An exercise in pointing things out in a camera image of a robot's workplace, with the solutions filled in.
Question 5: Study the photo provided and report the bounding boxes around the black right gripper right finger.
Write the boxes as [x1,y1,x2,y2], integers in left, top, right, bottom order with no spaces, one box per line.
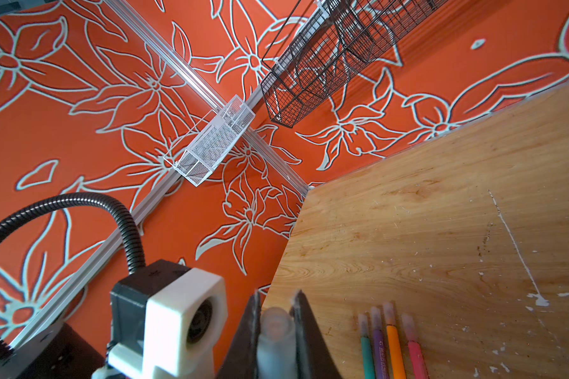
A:
[290,290,342,379]

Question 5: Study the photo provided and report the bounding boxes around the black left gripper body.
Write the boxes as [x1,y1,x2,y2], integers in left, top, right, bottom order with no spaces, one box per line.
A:
[0,322,105,379]

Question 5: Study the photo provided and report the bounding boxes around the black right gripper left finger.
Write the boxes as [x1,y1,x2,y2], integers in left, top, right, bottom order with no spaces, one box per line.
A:
[216,292,262,379]

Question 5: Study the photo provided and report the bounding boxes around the clear pen cap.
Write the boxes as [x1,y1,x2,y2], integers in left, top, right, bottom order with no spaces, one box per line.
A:
[257,307,298,379]

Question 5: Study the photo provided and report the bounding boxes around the green marker pen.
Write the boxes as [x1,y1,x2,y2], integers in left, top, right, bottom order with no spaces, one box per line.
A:
[357,314,376,379]

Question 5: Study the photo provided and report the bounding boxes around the purple marker pen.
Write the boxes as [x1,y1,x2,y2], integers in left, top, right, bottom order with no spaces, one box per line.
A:
[370,306,390,379]

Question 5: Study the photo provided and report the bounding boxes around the orange marker pen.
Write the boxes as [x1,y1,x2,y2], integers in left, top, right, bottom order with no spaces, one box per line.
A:
[382,303,407,379]

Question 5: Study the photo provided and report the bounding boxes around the pink marker pen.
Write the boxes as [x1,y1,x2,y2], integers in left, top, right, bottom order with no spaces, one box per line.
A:
[401,314,429,379]

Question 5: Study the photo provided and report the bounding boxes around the aluminium frame rails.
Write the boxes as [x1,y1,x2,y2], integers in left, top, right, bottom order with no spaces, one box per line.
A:
[0,1,304,363]

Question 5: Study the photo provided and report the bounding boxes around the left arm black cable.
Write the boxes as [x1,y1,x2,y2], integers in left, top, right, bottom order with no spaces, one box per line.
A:
[0,191,147,363]

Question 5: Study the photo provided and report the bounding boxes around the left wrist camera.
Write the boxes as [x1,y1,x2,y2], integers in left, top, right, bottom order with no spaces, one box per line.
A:
[93,260,228,378]

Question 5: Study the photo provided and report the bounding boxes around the white wire basket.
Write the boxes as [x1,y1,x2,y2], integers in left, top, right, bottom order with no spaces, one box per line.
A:
[164,96,255,187]

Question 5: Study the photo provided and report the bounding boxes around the black wire basket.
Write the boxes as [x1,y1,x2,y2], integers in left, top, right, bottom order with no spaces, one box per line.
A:
[260,1,445,128]

